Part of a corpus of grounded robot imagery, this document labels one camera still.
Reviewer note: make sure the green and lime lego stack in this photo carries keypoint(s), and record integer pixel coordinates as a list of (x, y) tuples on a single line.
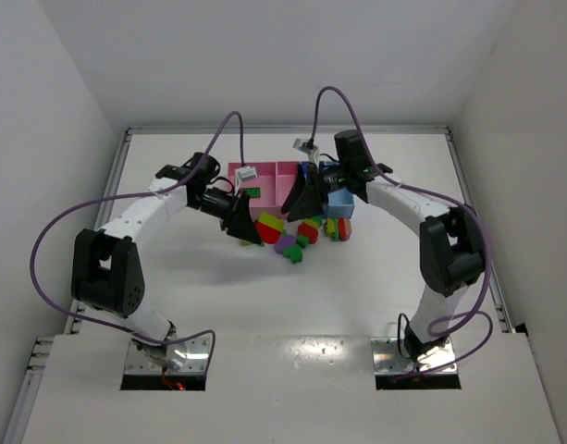
[(246, 243)]

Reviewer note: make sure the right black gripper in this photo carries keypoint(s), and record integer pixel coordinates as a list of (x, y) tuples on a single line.
[(315, 186)]

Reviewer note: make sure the large pink bin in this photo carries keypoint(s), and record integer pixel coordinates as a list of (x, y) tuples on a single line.
[(267, 183)]

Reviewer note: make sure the light blue bin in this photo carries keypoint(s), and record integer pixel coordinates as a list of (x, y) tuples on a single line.
[(340, 204)]

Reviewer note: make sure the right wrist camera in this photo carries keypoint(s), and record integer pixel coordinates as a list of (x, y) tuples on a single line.
[(308, 147)]

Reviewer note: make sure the thin green lego brick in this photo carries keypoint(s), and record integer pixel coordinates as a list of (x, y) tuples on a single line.
[(253, 192)]

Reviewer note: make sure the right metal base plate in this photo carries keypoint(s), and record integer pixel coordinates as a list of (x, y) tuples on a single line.
[(434, 370)]

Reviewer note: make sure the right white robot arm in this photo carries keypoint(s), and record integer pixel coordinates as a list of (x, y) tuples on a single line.
[(452, 255)]

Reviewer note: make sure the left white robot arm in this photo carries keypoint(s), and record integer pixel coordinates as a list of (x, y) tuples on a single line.
[(107, 272)]

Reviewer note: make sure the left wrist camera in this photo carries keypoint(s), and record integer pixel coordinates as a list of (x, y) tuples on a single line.
[(242, 174)]

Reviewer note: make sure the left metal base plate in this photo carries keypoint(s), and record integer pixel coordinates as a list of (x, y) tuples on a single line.
[(179, 367)]

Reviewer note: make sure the red lego brick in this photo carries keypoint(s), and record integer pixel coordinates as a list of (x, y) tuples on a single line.
[(269, 234)]

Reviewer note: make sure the red lime purple lego cluster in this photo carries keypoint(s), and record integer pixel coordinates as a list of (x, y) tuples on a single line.
[(338, 229)]

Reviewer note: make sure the red oval lime lego cluster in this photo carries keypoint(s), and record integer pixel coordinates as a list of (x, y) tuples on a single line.
[(309, 228)]

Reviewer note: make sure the purple-blue bin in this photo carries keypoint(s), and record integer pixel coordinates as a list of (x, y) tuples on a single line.
[(322, 165)]

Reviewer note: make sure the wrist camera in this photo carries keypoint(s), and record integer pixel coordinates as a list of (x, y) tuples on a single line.
[(242, 174), (308, 147)]

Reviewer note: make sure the metal base plate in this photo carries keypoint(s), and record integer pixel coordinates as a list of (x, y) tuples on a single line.
[(179, 367), (434, 370)]

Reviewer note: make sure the small pink bin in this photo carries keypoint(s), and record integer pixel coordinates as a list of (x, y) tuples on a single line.
[(285, 176)]

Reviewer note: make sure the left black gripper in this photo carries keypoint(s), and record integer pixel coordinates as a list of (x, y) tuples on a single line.
[(234, 210)]

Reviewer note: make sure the lime lego brick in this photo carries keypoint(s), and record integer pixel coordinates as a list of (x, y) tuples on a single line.
[(271, 221)]

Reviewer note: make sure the purple oval green lego cluster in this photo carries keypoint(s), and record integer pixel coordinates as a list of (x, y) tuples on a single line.
[(291, 247)]

